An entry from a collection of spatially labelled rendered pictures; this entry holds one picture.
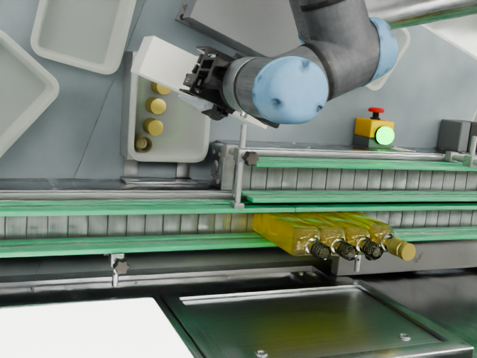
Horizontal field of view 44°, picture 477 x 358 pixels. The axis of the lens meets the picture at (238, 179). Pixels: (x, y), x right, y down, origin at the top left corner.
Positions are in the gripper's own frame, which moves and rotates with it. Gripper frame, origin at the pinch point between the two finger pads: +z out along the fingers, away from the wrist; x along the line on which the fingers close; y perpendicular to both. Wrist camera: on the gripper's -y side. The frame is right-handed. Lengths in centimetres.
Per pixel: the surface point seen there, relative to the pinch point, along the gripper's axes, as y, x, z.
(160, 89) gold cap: -0.1, 2.6, 28.0
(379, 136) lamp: -54, -9, 25
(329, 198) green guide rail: -39.3, 10.1, 13.0
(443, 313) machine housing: -69, 24, -1
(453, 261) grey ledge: -89, 13, 22
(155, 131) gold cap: -2.6, 10.9, 28.0
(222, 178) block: -18.0, 14.8, 21.0
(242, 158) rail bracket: -15.3, 9.1, 10.0
